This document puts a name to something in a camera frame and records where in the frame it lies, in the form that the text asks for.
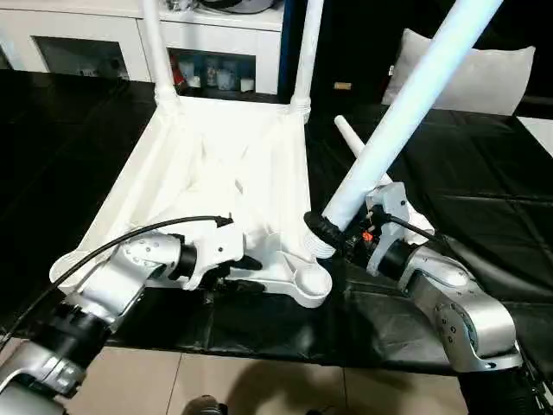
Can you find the white plastic table leg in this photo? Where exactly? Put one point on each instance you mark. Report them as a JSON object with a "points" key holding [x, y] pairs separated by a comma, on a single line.
{"points": [[157, 56], [352, 138], [309, 56], [410, 108]]}

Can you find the white plastic table top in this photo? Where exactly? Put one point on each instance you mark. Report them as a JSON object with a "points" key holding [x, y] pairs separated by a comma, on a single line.
{"points": [[194, 151]]}

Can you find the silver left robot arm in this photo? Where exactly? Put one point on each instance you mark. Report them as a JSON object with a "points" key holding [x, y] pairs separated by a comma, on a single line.
{"points": [[116, 272]]}

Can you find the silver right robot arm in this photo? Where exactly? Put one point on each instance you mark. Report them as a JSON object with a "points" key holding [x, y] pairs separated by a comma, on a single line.
{"points": [[466, 302]]}

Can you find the black work mat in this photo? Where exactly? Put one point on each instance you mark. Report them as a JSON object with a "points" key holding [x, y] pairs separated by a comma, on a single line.
{"points": [[475, 173]]}

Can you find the small white cup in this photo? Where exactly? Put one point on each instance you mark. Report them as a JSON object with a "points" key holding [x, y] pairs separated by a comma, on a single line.
{"points": [[195, 81], [246, 84]]}

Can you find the printed glass jar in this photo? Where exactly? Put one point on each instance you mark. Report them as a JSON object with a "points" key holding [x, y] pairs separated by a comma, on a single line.
{"points": [[211, 71], [224, 78]]}

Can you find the black cabinet with gold label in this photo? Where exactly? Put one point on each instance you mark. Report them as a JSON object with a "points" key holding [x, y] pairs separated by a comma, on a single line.
{"points": [[358, 43]]}

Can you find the grey cushion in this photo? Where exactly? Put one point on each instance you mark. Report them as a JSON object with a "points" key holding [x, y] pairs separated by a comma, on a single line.
{"points": [[484, 82]]}

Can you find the red bottle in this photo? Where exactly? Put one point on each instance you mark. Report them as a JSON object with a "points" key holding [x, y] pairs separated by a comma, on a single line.
{"points": [[177, 74]]}

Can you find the dark round helmet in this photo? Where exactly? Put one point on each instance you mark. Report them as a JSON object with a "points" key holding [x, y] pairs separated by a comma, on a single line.
{"points": [[242, 4]]}

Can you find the grey crumpled cloth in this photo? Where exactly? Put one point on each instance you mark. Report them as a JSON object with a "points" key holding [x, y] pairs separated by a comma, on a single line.
{"points": [[181, 3]]}

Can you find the white sideboard with glass doors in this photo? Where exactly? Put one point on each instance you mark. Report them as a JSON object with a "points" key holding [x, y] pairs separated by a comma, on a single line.
{"points": [[86, 26]]}

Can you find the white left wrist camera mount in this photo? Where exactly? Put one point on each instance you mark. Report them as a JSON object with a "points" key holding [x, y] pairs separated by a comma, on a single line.
{"points": [[216, 250]]}

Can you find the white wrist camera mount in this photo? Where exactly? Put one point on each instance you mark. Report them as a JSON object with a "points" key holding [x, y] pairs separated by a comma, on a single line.
{"points": [[391, 207], [216, 250]]}

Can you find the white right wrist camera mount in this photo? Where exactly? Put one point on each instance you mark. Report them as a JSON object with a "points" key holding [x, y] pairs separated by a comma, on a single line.
{"points": [[391, 207]]}

